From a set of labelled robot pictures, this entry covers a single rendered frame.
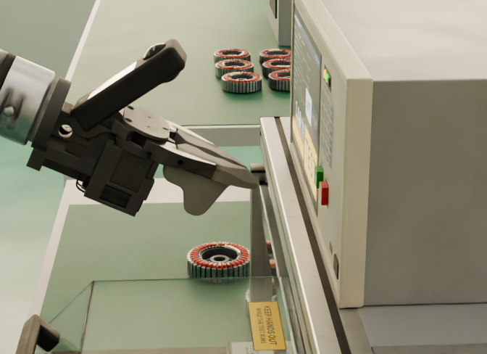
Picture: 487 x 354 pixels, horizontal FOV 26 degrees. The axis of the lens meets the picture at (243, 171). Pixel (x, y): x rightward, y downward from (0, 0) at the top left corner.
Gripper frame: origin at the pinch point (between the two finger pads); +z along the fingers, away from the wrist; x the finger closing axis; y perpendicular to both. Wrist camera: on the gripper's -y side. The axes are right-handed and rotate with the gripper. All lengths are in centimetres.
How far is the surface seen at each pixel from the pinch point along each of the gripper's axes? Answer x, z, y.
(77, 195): -109, -7, 52
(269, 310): 5.0, 6.8, 10.3
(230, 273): -65, 18, 37
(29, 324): 5.9, -13.7, 20.2
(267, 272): -38.0, 16.6, 23.8
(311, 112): -8.3, 4.9, -6.3
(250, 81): -184, 27, 31
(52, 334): 5.3, -11.3, 20.7
